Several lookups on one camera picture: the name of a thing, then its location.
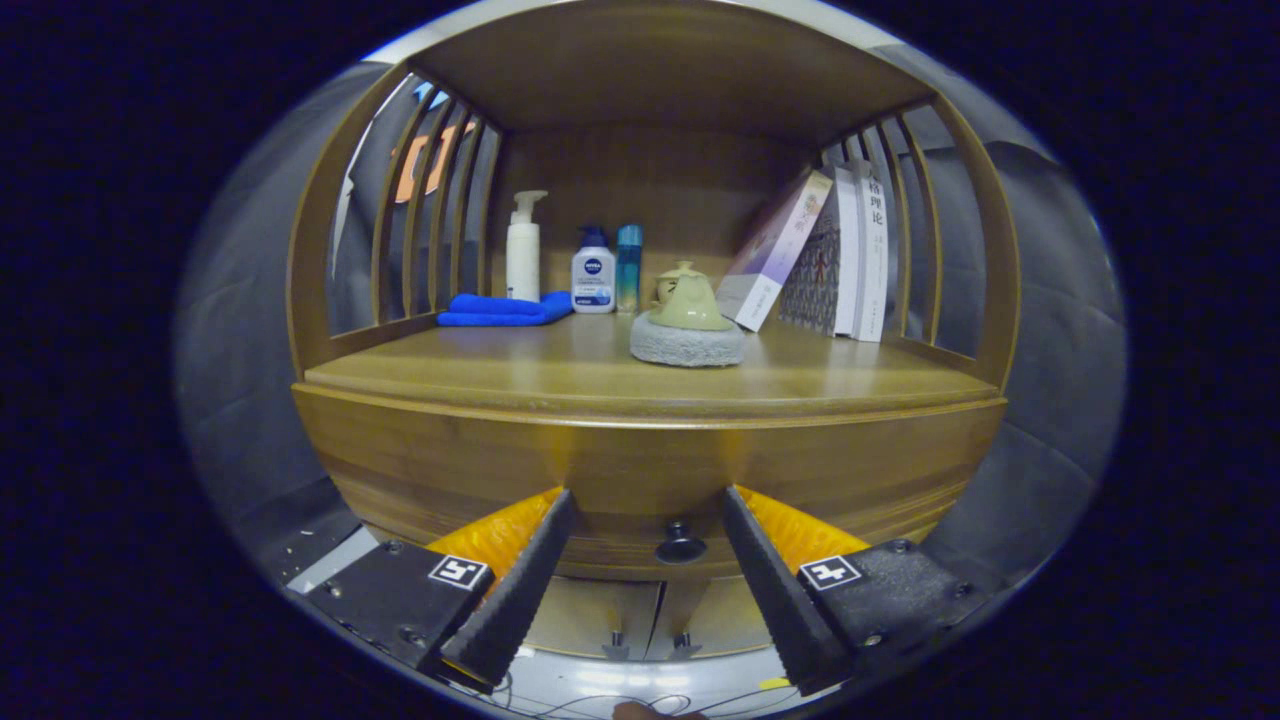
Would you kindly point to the dark round drawer knob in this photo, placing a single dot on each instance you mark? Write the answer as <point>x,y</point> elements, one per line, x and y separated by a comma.
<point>680,546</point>

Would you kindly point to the white bottle blue cap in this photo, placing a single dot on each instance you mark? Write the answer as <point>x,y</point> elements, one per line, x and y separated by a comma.
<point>593,277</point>

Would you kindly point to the wooden countertop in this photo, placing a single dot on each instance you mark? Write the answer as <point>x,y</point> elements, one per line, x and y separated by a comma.
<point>560,372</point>

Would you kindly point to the beige lidded tea cup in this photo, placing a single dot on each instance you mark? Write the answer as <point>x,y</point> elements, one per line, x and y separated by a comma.
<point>668,281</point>

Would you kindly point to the blue folded cloth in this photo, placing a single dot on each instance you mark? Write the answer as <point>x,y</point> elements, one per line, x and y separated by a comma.
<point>500,309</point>

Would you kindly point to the purple book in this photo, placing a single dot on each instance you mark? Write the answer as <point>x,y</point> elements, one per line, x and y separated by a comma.
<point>775,255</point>

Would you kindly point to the wooden cabinet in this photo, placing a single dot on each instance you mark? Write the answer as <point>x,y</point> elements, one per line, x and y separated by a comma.
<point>650,60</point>

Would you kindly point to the clear teal bottle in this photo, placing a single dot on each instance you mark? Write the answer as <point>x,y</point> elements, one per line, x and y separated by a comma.
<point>628,270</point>

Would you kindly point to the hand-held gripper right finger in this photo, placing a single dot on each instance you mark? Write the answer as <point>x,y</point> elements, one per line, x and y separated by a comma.
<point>780,590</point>

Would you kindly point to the patterned dark book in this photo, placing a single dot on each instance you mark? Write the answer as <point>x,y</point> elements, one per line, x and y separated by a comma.
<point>815,277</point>

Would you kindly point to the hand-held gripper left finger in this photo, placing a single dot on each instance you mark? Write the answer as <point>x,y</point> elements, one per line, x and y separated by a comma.
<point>520,590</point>

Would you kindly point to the white pump bottle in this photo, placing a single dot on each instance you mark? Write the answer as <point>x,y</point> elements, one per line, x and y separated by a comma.
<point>523,258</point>

